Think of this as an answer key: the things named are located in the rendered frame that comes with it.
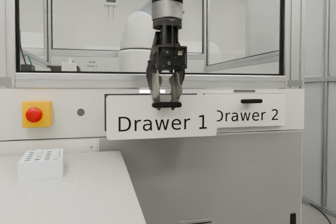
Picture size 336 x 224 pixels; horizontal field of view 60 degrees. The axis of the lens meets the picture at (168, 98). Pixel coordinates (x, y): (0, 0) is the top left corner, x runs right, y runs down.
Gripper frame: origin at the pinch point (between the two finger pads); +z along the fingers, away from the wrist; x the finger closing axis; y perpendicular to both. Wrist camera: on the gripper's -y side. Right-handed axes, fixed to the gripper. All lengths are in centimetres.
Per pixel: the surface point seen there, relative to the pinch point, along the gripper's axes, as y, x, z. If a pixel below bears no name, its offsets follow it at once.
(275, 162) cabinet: -18, 44, 22
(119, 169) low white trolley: 4.9, -11.8, 14.5
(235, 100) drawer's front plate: -16.4, 27.2, -0.2
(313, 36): -129, 150, -46
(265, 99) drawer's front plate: -16.4, 38.2, -0.4
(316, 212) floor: -116, 145, 91
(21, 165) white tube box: 9.1, -31.2, 11.1
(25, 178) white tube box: 9.0, -30.6, 13.9
